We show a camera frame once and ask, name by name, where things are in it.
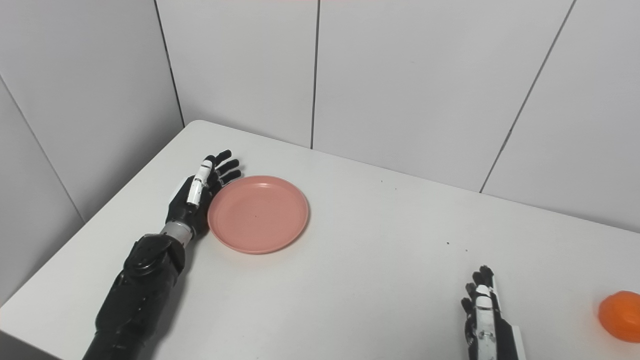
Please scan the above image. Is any orange fruit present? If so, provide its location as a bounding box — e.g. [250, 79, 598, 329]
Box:
[598, 290, 640, 344]

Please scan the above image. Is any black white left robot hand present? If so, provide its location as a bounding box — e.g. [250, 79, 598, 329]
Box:
[165, 149, 242, 236]

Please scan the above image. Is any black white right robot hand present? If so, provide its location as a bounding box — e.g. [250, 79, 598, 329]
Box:
[461, 265, 527, 360]

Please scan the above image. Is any pink round plate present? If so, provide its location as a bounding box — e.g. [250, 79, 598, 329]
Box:
[207, 175, 310, 255]

